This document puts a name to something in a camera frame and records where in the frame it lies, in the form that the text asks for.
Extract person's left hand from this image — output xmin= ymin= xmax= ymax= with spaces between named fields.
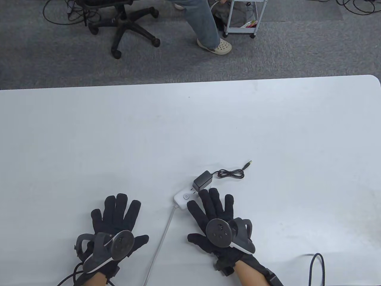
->
xmin=84 ymin=193 xmax=149 ymax=279

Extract person's right hand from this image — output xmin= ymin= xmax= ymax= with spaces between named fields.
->
xmin=187 ymin=188 xmax=260 ymax=277

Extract white power strip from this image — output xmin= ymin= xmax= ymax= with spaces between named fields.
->
xmin=142 ymin=185 xmax=209 ymax=286

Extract black power adapter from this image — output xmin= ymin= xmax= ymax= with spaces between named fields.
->
xmin=192 ymin=161 xmax=253 ymax=191

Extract person's right forearm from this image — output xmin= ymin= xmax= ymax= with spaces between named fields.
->
xmin=236 ymin=262 xmax=270 ymax=286

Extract person's left forearm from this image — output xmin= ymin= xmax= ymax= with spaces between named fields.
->
xmin=86 ymin=273 xmax=109 ymax=286

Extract grey right hand controller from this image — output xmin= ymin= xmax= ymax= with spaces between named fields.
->
xmin=206 ymin=218 xmax=256 ymax=255

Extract grey hand controller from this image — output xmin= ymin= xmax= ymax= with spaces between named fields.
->
xmin=206 ymin=218 xmax=256 ymax=255
xmin=74 ymin=230 xmax=135 ymax=274

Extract grey left hand controller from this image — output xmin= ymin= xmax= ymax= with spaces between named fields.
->
xmin=74 ymin=230 xmax=135 ymax=274

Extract white wheeled cart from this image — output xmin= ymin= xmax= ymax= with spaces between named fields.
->
xmin=223 ymin=0 xmax=268 ymax=39

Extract black office chair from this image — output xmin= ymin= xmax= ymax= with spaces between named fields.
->
xmin=67 ymin=0 xmax=161 ymax=59

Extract dark grey bag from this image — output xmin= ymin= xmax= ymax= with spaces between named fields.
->
xmin=212 ymin=2 xmax=248 ymax=31

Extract thin black glove cable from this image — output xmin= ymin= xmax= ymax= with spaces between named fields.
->
xmin=56 ymin=262 xmax=116 ymax=286

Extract black braided cable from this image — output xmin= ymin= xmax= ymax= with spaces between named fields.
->
xmin=308 ymin=253 xmax=325 ymax=286

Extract black floor cables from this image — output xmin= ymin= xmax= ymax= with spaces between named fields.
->
xmin=336 ymin=0 xmax=381 ymax=15
xmin=43 ymin=0 xmax=90 ymax=26

